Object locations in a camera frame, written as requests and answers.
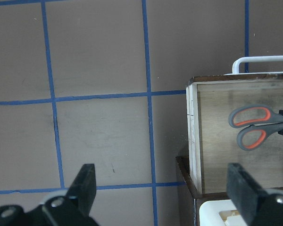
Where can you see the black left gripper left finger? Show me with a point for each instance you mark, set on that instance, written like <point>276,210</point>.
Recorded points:
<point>82,191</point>

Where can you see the grey orange handled scissors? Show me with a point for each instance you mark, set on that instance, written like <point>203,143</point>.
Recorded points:
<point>258,122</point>

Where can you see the white plastic tray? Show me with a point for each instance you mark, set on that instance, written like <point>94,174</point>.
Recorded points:
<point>220,213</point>

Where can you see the white drawer handle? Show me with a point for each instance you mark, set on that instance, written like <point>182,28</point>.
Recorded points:
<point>254,59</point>

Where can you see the light wooden drawer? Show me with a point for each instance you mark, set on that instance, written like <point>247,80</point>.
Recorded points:
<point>212,141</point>

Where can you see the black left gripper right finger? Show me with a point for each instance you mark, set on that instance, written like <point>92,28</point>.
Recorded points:
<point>245,192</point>

